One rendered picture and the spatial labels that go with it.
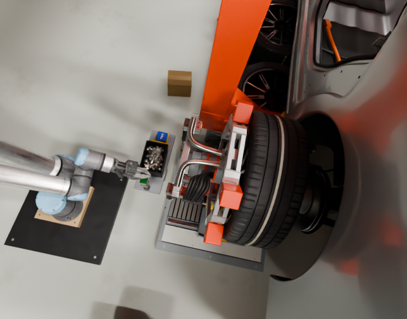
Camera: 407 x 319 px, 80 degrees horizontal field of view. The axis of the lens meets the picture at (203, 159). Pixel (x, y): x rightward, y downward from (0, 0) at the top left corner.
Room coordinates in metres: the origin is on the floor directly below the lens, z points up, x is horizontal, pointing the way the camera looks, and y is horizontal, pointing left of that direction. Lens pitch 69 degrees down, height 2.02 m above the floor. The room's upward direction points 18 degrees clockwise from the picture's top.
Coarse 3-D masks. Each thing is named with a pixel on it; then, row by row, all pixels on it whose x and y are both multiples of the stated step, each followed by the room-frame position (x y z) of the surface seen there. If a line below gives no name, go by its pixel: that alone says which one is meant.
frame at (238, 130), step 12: (228, 120) 0.68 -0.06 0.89; (228, 132) 0.68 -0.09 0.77; (240, 132) 0.51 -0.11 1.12; (240, 144) 0.46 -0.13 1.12; (228, 156) 0.39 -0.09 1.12; (240, 156) 0.40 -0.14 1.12; (228, 168) 0.34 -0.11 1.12; (240, 168) 0.35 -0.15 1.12; (228, 180) 0.29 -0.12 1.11; (216, 192) 0.36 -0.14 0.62; (216, 204) 0.21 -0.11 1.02; (216, 216) 0.17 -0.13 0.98
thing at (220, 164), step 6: (186, 162) 0.34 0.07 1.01; (192, 162) 0.35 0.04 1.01; (198, 162) 0.36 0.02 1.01; (204, 162) 0.37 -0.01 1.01; (210, 162) 0.38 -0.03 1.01; (216, 162) 0.39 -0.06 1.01; (222, 162) 0.39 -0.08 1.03; (180, 168) 0.31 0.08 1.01; (180, 174) 0.28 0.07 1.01; (180, 180) 0.26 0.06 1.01; (174, 186) 0.23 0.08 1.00
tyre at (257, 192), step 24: (264, 120) 0.59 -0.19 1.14; (288, 120) 0.66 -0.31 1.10; (264, 144) 0.46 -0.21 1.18; (288, 144) 0.50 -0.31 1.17; (264, 168) 0.37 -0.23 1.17; (288, 168) 0.39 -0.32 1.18; (264, 192) 0.28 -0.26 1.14; (288, 192) 0.31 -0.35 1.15; (240, 216) 0.18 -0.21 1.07; (264, 216) 0.21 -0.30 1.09; (288, 216) 0.23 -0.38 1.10; (240, 240) 0.11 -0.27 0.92; (264, 240) 0.14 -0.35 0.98
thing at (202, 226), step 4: (204, 208) 0.33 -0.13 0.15; (204, 212) 0.30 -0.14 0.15; (204, 216) 0.27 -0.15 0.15; (200, 220) 0.24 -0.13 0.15; (200, 224) 0.21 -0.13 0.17; (204, 224) 0.22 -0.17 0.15; (200, 228) 0.18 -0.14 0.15; (204, 228) 0.19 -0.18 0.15; (200, 232) 0.15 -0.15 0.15; (204, 232) 0.16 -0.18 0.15; (200, 236) 0.12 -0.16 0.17; (224, 240) 0.15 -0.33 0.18; (236, 244) 0.15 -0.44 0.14; (240, 244) 0.16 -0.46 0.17
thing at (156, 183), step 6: (156, 132) 0.68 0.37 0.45; (150, 138) 0.62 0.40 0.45; (168, 138) 0.66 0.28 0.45; (174, 138) 0.68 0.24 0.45; (168, 150) 0.58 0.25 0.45; (168, 156) 0.54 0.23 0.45; (138, 180) 0.31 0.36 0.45; (150, 180) 0.34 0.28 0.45; (156, 180) 0.35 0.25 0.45; (162, 180) 0.36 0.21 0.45; (138, 186) 0.28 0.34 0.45; (150, 186) 0.30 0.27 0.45; (156, 186) 0.32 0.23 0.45; (156, 192) 0.28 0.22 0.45
